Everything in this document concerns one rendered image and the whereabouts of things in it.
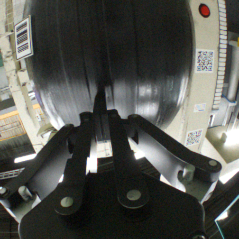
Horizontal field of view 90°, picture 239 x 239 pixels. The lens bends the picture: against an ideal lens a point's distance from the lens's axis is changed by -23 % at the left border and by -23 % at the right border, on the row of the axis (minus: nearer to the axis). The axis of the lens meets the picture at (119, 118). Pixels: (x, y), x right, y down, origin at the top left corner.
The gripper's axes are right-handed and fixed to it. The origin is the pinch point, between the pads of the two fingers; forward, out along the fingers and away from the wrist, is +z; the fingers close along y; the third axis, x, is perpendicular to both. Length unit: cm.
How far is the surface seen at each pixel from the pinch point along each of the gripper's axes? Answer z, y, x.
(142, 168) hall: 661, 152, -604
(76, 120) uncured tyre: 4.7, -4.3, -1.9
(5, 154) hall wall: 846, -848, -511
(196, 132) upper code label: 25.8, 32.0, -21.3
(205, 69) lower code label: 22.2, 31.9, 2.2
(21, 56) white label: 3.1, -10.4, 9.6
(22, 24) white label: 2.9, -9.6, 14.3
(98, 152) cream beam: 55, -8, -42
